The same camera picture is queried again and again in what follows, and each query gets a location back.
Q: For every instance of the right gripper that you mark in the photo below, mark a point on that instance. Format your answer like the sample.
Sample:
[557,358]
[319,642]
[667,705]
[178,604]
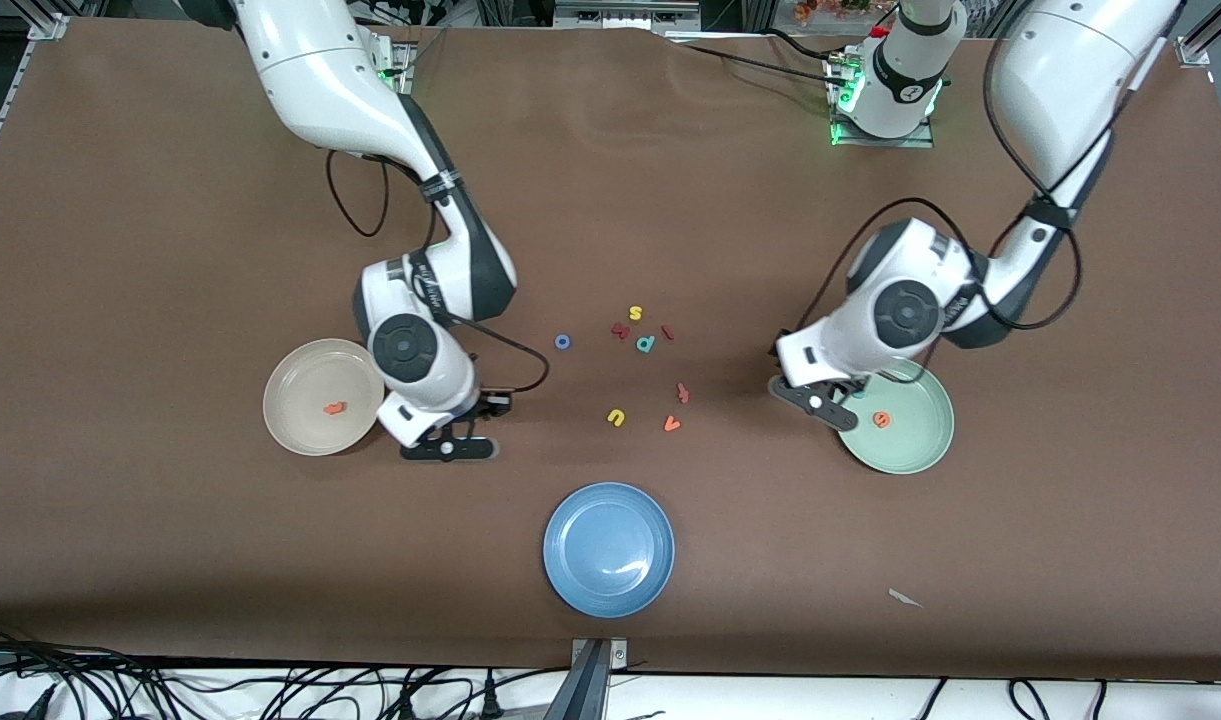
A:
[487,404]

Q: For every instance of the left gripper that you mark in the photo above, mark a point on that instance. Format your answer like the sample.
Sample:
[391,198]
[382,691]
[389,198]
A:
[854,385]

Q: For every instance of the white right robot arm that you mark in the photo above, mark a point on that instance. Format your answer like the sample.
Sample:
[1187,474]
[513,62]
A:
[320,80]

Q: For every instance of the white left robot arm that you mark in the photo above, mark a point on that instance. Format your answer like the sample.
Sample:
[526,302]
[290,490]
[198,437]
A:
[1050,80]

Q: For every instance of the green round plate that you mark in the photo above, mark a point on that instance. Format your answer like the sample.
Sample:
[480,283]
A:
[905,445]

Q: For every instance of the beige round plate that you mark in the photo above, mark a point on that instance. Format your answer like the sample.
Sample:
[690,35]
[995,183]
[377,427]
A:
[310,380]

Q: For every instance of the blue round plate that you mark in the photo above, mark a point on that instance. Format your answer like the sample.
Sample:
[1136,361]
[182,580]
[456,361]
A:
[608,550]

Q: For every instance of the white paper scrap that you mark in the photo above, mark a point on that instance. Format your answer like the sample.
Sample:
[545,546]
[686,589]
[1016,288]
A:
[905,598]

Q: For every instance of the grey metal strut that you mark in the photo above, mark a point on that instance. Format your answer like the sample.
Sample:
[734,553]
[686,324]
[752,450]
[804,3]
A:
[580,695]

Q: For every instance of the brown table cover sheet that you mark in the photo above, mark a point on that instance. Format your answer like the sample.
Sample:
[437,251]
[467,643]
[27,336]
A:
[170,550]

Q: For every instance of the orange artificial flowers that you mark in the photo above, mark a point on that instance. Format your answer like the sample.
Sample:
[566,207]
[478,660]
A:
[820,10]

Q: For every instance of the grey metal box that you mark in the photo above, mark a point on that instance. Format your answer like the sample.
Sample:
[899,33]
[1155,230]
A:
[625,10]

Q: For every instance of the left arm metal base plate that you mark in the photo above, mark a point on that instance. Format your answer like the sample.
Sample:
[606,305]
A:
[870,142]

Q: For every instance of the metal table edge bracket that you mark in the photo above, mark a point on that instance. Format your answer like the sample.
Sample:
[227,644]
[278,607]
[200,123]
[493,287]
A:
[618,655]

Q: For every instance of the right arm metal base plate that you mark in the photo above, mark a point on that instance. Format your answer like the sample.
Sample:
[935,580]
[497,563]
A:
[402,70]

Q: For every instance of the aluminium frame corner bracket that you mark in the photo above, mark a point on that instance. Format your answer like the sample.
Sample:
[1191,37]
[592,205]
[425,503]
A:
[1192,50]
[50,27]

